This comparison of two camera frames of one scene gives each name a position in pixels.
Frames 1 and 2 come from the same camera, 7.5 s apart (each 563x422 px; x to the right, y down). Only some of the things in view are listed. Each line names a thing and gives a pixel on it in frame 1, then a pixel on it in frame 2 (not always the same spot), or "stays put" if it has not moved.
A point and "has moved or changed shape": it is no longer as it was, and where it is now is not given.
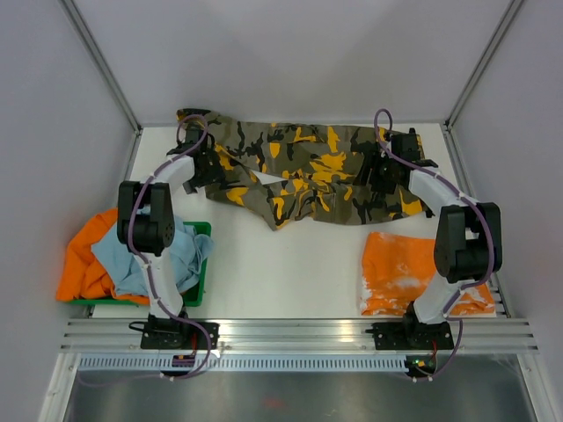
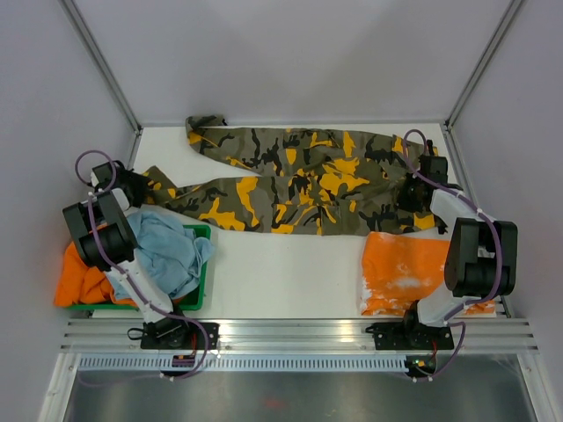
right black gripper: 373,158 -> 403,201
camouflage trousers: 294,173 has moved or changed shape
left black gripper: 214,176 -> 141,184
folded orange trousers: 396,270 stays put
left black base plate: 178,335 stays put
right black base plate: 411,336 stays put
